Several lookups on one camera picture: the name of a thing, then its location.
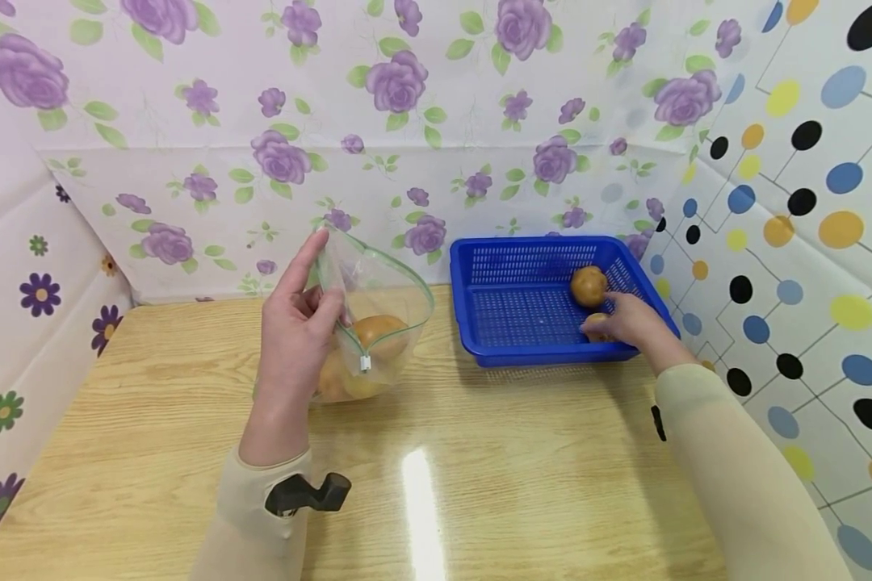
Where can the person's left thumb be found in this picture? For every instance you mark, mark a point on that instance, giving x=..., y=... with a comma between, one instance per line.
x=332, y=311

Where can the black wrist band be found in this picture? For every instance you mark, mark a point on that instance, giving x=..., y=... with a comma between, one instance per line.
x=307, y=492
x=658, y=423

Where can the person's left index finger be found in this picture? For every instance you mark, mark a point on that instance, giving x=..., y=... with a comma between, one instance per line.
x=307, y=262

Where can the person's left hand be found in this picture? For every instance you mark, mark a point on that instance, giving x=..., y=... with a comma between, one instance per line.
x=291, y=355

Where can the person's right forearm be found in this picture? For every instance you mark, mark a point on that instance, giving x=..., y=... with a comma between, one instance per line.
x=741, y=484

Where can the person's right hand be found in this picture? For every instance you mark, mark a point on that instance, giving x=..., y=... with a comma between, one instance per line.
x=643, y=327

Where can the clear zip bag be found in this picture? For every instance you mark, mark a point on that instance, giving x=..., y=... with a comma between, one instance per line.
x=392, y=290

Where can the person's left forearm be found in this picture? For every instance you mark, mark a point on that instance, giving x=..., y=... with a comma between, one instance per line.
x=258, y=528

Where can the blue plastic basket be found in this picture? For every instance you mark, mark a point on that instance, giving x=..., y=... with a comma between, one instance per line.
x=523, y=311

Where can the person's right fingers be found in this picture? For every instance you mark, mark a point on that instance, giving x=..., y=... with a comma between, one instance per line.
x=602, y=326

